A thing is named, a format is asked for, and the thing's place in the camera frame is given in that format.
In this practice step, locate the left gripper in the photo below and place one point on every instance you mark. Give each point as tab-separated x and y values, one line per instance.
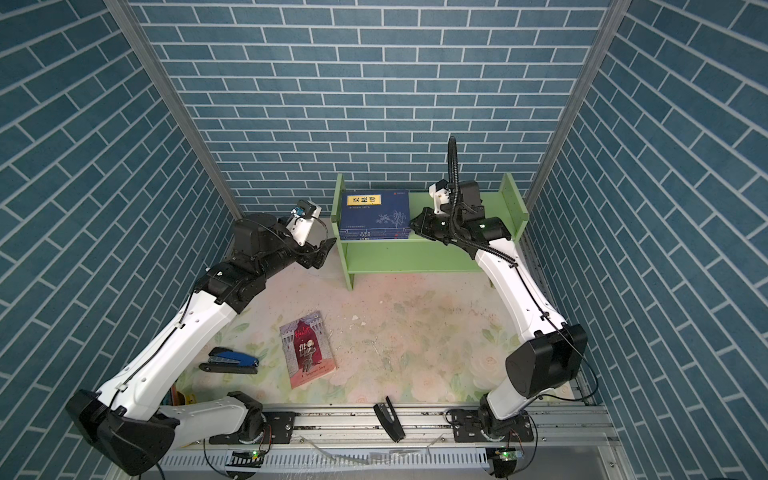
308	259

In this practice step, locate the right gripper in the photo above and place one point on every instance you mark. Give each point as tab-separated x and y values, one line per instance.
426	216

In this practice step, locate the blue book yellow label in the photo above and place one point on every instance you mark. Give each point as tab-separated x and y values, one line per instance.
375	215

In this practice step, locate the red illustrated book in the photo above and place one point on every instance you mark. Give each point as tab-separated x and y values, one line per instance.
306	347

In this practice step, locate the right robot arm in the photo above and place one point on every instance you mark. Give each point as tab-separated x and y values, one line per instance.
551	351

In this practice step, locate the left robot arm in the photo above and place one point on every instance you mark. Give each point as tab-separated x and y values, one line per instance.
125	419

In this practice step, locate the green two-tier shelf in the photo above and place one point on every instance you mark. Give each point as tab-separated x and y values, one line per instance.
416	254

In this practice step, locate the blue black stapler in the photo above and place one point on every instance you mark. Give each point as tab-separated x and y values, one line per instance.
226	361

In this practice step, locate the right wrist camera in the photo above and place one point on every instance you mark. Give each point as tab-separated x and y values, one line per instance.
440	194

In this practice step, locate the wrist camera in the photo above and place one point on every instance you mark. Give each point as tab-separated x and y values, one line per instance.
440	194
301	220

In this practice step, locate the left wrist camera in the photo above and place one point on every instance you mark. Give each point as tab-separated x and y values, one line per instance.
301	220

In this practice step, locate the black clip on rail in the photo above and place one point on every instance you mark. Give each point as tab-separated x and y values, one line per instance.
389	420

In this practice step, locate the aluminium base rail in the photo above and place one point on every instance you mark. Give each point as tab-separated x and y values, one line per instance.
554	441

